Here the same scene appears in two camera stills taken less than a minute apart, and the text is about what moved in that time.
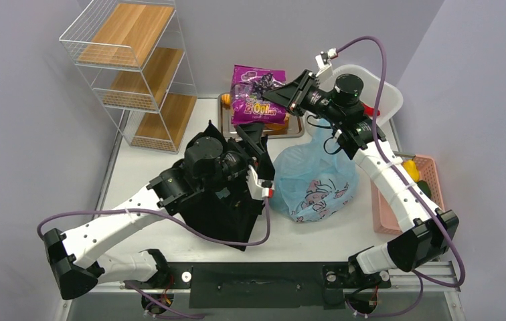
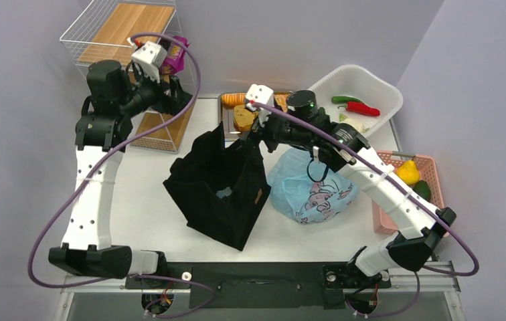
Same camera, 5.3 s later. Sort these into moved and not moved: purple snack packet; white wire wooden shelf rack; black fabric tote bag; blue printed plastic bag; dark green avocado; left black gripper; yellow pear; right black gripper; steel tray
Moved: purple snack packet; left black gripper; right black gripper
Not moved: black fabric tote bag; yellow pear; blue printed plastic bag; white wire wooden shelf rack; steel tray; dark green avocado
